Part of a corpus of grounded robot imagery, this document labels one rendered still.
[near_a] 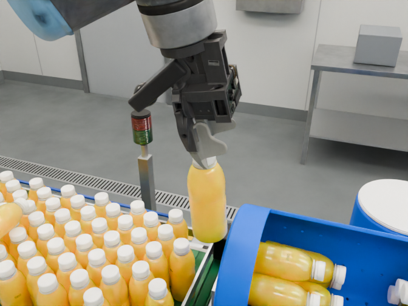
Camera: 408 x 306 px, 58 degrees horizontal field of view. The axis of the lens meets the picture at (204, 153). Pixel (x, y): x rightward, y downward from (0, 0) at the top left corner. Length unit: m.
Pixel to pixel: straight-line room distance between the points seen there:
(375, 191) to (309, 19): 2.77
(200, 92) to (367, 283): 0.68
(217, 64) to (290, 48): 3.48
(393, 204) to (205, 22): 0.94
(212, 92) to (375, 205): 0.84
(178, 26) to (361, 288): 0.77
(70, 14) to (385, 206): 1.06
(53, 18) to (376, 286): 0.89
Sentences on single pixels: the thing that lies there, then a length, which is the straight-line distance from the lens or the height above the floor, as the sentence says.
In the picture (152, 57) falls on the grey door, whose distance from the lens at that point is 4.43.
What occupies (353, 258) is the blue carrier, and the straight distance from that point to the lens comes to 0.98.
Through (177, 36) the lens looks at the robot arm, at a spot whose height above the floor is 1.63.
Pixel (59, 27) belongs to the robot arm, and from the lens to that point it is 0.37.
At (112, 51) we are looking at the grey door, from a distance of 4.67.
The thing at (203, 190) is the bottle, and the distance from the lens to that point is 0.62.
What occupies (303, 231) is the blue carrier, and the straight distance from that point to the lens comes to 0.95.
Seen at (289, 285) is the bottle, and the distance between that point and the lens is 0.81.
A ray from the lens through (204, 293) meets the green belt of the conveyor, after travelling 1.08.
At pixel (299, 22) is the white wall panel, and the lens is 3.90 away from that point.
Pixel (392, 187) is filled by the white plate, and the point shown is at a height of 1.04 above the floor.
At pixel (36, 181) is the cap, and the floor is 1.08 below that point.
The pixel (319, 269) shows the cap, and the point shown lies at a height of 1.16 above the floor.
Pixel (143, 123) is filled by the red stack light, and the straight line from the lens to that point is 1.17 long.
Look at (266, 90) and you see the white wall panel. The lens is 4.12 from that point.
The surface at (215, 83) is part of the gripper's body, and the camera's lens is 0.50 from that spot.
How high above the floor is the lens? 1.73
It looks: 30 degrees down
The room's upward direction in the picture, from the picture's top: straight up
